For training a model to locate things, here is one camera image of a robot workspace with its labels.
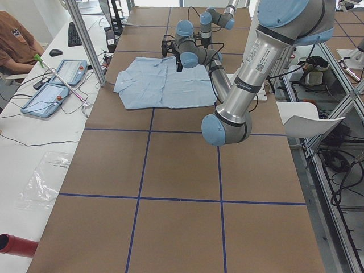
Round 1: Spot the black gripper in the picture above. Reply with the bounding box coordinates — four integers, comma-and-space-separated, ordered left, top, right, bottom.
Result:
175, 53, 183, 72
200, 37, 211, 48

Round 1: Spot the light blue button-up shirt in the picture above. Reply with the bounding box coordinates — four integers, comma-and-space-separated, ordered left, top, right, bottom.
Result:
114, 56, 216, 110

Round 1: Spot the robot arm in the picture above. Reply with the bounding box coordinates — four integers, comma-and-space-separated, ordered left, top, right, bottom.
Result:
173, 1, 336, 146
199, 0, 239, 48

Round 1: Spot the black power adapter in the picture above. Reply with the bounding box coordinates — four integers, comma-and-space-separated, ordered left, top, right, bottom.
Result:
105, 30, 117, 53

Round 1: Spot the upper blue teach pendant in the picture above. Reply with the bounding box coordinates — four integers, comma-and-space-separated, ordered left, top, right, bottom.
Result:
56, 59, 88, 86

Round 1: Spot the blue teach pendant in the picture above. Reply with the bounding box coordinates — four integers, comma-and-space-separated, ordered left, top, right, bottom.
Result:
56, 59, 88, 86
20, 83, 69, 118

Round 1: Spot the black keyboard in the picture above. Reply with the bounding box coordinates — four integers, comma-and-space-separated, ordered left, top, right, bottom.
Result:
68, 22, 82, 47

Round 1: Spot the white chair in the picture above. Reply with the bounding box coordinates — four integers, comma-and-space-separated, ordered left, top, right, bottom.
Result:
276, 102, 345, 138

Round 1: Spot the black computer mouse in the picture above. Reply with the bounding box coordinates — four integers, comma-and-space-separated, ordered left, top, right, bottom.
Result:
49, 49, 63, 57

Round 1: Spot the lower blue teach pendant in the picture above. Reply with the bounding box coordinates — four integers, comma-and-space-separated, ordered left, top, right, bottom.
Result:
20, 83, 69, 118

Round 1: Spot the green-tipped reach stick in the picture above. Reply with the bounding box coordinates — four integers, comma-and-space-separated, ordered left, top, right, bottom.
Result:
34, 54, 92, 107

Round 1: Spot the person in brown shirt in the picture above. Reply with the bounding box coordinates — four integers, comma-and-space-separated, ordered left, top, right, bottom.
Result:
1, 11, 44, 74

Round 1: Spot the clear plastic bag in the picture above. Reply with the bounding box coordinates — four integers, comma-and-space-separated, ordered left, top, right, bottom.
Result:
15, 151, 73, 211

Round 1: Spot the red cylinder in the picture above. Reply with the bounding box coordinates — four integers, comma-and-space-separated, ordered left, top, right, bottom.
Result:
1, 234, 38, 258

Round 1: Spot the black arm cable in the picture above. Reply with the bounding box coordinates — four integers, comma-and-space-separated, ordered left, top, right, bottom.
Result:
196, 42, 226, 75

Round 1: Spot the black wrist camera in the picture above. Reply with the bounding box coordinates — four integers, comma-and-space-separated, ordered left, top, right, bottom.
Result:
161, 34, 175, 58

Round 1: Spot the aluminium frame post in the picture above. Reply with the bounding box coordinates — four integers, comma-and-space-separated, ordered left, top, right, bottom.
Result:
65, 0, 106, 87

